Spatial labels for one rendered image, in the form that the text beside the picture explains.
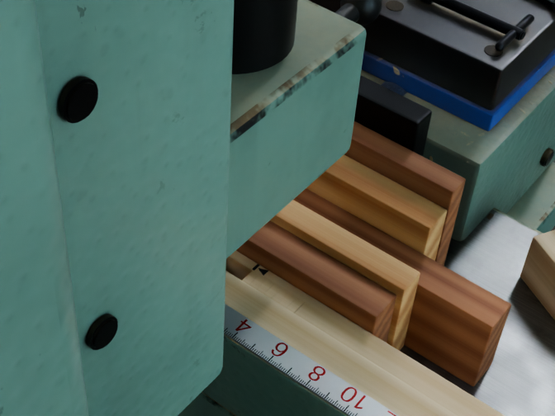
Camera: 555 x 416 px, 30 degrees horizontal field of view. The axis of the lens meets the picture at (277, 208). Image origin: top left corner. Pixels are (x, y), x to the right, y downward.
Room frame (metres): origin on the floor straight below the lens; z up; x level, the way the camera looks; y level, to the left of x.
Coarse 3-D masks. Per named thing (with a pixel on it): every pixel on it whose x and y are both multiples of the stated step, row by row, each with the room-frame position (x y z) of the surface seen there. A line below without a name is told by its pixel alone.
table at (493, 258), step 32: (544, 192) 0.48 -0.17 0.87; (480, 224) 0.42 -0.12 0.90; (512, 224) 0.42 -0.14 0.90; (544, 224) 0.46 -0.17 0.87; (448, 256) 0.39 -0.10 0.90; (480, 256) 0.39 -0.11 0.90; (512, 256) 0.40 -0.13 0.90; (512, 288) 0.37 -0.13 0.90; (512, 320) 0.35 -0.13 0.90; (544, 320) 0.35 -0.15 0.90; (416, 352) 0.32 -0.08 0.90; (512, 352) 0.33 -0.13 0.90; (544, 352) 0.33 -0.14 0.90; (480, 384) 0.31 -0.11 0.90; (512, 384) 0.31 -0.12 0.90; (544, 384) 0.31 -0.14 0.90
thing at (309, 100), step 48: (336, 48) 0.34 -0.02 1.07; (240, 96) 0.31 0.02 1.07; (288, 96) 0.31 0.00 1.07; (336, 96) 0.34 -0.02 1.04; (240, 144) 0.29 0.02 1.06; (288, 144) 0.32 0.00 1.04; (336, 144) 0.35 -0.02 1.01; (240, 192) 0.29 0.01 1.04; (288, 192) 0.32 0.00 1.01; (240, 240) 0.29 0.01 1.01
